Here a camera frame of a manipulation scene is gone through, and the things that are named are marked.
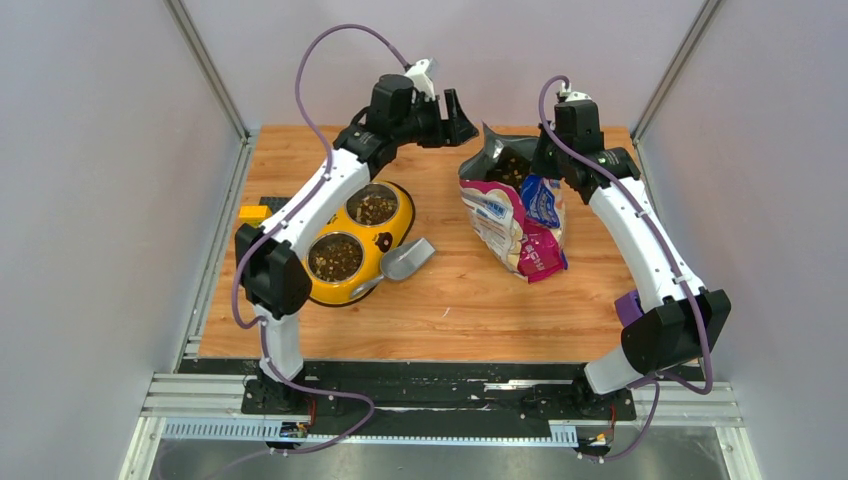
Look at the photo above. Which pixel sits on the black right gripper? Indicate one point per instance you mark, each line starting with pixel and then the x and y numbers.
pixel 538 167

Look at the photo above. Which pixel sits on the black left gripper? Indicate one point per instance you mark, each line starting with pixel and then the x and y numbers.
pixel 457 130

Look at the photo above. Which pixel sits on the colourful pet food bag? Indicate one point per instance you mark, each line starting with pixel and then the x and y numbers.
pixel 518 215

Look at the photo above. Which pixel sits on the silver metal scoop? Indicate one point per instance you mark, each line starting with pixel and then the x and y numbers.
pixel 399 264

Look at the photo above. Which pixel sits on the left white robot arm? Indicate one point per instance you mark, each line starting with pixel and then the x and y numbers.
pixel 271 257

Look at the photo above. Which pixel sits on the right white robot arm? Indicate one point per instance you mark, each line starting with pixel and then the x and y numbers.
pixel 671 321

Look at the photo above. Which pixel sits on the yellow double pet bowl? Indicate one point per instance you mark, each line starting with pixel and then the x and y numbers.
pixel 338 294

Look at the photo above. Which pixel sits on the brown pet food kibble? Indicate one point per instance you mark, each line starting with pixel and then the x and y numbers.
pixel 337 257

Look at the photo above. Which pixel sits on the purple object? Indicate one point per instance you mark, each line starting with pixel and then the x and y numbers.
pixel 628 308

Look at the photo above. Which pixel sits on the dark grey toy baseplate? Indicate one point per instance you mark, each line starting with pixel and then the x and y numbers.
pixel 274 203

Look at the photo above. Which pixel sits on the yellow toy brick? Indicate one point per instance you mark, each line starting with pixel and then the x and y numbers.
pixel 254 215

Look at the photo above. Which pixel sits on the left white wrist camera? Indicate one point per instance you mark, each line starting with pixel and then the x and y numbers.
pixel 421 74

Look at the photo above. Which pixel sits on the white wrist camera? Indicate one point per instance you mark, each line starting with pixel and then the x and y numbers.
pixel 566 96
pixel 421 74

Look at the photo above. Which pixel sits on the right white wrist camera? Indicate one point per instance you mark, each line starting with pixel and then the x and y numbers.
pixel 566 96

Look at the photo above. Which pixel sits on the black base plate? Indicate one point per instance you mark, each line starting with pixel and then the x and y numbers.
pixel 425 399

